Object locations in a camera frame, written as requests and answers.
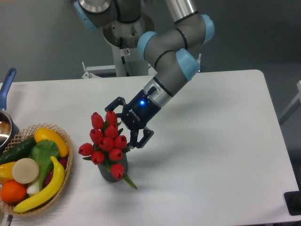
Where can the orange fruit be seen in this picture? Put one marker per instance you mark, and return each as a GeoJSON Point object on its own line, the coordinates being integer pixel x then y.
{"type": "Point", "coordinates": [13, 192]}

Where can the yellow banana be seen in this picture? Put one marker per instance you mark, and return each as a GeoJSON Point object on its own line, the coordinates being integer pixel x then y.
{"type": "Point", "coordinates": [47, 193]}

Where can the grey ribbed vase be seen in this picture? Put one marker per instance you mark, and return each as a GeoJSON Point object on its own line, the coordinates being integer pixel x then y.
{"type": "Point", "coordinates": [114, 171]}

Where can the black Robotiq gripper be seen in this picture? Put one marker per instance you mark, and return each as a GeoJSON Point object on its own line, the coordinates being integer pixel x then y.
{"type": "Point", "coordinates": [140, 111]}

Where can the red tulip bouquet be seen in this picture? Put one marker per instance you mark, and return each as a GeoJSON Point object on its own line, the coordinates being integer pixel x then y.
{"type": "Point", "coordinates": [107, 142]}

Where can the woven wicker basket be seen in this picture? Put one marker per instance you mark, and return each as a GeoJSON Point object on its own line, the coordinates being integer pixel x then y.
{"type": "Point", "coordinates": [24, 135]}

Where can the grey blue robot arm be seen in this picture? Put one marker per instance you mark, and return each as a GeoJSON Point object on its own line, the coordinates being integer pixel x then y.
{"type": "Point", "coordinates": [168, 53]}

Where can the white table leg frame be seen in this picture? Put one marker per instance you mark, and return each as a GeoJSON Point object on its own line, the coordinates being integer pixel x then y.
{"type": "Point", "coordinates": [293, 105]}

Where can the black device at edge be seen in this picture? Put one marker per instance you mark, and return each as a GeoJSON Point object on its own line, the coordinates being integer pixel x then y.
{"type": "Point", "coordinates": [293, 202]}

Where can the green cucumber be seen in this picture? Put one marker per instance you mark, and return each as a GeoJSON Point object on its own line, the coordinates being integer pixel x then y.
{"type": "Point", "coordinates": [19, 151]}

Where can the blue handled saucepan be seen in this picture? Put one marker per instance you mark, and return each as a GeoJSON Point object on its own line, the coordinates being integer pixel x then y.
{"type": "Point", "coordinates": [8, 129]}

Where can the beige round disc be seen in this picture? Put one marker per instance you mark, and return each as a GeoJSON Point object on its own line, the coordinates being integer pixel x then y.
{"type": "Point", "coordinates": [25, 170]}

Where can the dark red vegetable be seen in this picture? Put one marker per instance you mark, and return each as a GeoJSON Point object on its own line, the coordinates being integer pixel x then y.
{"type": "Point", "coordinates": [63, 162]}

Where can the green bok choy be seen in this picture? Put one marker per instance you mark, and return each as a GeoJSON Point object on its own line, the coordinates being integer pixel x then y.
{"type": "Point", "coordinates": [41, 154]}

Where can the yellow bell pepper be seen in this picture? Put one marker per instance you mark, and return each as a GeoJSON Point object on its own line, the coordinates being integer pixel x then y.
{"type": "Point", "coordinates": [6, 172]}

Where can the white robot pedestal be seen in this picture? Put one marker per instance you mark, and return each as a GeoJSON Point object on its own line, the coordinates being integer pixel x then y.
{"type": "Point", "coordinates": [127, 63]}

